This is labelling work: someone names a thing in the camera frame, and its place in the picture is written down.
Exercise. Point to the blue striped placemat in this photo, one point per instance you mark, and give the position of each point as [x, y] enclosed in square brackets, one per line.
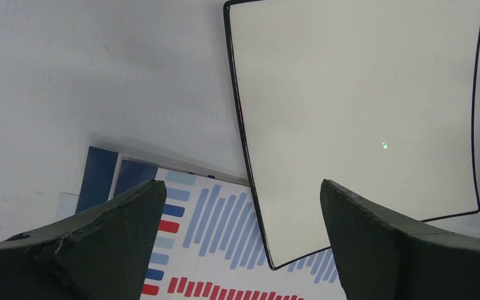
[208, 245]

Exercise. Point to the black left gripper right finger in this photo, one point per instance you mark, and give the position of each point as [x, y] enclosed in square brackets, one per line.
[382, 254]

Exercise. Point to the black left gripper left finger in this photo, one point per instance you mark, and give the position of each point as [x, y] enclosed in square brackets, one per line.
[100, 253]

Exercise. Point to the white square plate black rim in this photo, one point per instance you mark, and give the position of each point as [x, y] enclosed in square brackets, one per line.
[377, 96]

